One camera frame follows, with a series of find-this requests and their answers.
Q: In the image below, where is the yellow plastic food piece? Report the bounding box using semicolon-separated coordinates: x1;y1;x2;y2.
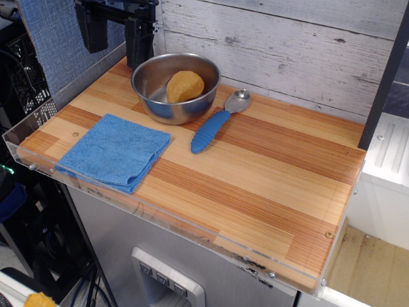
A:
167;70;205;103

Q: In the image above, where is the black vertical post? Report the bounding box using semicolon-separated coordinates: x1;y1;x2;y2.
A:
358;1;408;150

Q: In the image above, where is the blue cloth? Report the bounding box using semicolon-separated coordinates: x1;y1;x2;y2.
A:
56;114;171;194

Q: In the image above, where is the silver toy fridge cabinet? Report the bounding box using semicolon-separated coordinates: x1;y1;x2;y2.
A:
68;187;298;306

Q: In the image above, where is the white toy sink unit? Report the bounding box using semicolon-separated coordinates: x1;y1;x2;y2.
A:
346;113;408;249

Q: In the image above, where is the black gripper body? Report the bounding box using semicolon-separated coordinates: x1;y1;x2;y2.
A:
76;1;159;24

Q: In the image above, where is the spoon with blue handle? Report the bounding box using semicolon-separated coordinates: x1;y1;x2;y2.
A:
190;90;251;154

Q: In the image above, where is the stainless steel bowl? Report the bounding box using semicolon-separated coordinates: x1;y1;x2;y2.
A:
131;52;221;125

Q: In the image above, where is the yellow object bottom left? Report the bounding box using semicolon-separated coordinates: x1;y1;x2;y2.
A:
24;292;57;307

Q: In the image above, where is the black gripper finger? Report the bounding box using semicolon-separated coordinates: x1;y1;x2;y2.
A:
75;3;108;54
125;17;154;68

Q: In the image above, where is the clear acrylic table guard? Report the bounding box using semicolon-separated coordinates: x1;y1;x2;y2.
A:
4;60;365;295

